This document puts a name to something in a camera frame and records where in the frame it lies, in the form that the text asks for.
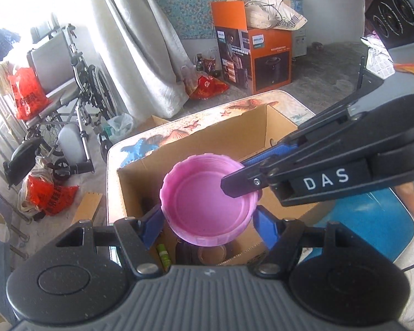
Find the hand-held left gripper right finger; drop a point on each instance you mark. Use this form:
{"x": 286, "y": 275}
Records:
{"x": 265, "y": 227}

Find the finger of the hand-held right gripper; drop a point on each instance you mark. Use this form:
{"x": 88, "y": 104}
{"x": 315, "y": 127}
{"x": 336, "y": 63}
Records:
{"x": 272, "y": 153}
{"x": 241, "y": 182}

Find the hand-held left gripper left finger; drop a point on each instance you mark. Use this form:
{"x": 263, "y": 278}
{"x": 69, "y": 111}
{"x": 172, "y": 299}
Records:
{"x": 153, "y": 224}

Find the green lip balm tube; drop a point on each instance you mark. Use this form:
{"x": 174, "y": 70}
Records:
{"x": 164, "y": 257}

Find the pink plastic lid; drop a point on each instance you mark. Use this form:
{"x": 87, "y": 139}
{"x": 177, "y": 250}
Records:
{"x": 200, "y": 200}

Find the brown cardboard box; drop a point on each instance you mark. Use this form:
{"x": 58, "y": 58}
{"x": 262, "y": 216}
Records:
{"x": 227, "y": 138}

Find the wooden stool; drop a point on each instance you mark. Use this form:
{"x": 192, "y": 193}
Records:
{"x": 86, "y": 210}

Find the orange appliance carton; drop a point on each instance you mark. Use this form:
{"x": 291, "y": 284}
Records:
{"x": 272, "y": 65}

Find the red plastic bag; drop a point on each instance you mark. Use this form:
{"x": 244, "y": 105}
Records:
{"x": 207, "y": 86}
{"x": 46, "y": 196}
{"x": 27, "y": 96}

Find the white water dispenser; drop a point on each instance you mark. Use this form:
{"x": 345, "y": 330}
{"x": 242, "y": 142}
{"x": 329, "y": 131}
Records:
{"x": 298, "y": 43}

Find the dark glass bottle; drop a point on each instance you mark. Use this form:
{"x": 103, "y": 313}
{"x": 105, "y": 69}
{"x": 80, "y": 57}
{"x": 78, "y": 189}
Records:
{"x": 200, "y": 63}

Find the white quilted bag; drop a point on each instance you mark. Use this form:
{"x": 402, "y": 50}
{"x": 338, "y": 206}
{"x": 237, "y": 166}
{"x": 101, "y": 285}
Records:
{"x": 379, "y": 62}

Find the orange cloth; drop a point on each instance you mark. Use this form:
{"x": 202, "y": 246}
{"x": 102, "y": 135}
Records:
{"x": 410, "y": 68}

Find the white checkered cloth bundle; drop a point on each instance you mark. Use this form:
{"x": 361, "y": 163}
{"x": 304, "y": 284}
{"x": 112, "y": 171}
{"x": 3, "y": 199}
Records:
{"x": 262, "y": 17}

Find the metal railing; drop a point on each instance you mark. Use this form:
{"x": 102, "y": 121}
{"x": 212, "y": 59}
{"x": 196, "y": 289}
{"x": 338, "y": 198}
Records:
{"x": 19, "y": 248}

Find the purple cloth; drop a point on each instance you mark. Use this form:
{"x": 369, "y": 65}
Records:
{"x": 372, "y": 36}

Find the grey circle-print blanket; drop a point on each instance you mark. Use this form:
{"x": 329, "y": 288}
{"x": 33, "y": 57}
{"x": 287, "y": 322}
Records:
{"x": 0, "y": 275}

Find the pale grey curtain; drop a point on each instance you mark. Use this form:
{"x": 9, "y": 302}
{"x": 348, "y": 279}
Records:
{"x": 141, "y": 41}

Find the black speaker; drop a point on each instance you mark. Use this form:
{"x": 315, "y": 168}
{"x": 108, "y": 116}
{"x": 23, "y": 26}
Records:
{"x": 396, "y": 17}

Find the grey folding wheelchair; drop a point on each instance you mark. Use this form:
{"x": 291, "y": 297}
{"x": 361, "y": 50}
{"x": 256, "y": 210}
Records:
{"x": 51, "y": 62}

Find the yellowish hanging towel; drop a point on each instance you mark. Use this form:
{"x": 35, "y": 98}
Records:
{"x": 1, "y": 76}

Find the blue checkered hanging garment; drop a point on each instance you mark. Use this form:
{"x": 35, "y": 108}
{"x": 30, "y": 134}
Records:
{"x": 1, "y": 44}

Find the black metal frame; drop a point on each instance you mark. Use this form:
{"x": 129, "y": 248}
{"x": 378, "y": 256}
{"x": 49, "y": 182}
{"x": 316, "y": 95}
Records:
{"x": 360, "y": 76}

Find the teal floral wall cloth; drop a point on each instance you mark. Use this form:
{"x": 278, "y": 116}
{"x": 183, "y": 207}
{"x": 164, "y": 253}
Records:
{"x": 193, "y": 7}

